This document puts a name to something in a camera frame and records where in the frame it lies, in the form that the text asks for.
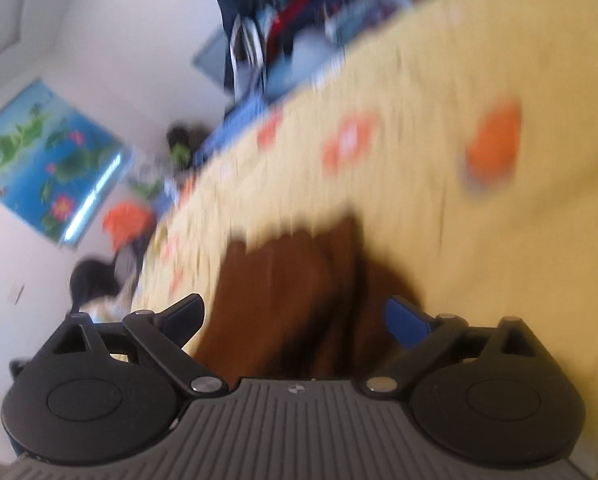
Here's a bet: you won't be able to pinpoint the yellow printed blanket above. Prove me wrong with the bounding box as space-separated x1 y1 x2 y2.
139 0 598 480

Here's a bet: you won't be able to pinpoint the dark object with green patch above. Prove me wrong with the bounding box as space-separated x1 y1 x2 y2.
165 122 212 168

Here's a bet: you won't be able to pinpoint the orange cloth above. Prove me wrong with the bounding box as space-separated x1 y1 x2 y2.
101 200 159 252

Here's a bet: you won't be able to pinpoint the brown small garment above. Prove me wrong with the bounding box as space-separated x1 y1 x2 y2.
194 214 430 382

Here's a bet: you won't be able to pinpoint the lotus pond wall poster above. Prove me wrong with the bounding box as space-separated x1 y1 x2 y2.
0 77 136 250

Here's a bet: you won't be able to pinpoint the black round object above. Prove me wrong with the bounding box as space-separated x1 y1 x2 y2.
69 256 124 313

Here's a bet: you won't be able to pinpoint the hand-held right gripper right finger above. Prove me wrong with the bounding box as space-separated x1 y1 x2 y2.
365 296 548 397

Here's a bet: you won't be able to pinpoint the hanging dark clothes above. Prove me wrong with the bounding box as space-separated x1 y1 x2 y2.
214 0 405 101

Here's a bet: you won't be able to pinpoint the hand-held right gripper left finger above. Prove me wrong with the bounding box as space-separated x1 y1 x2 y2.
44 293 230 402

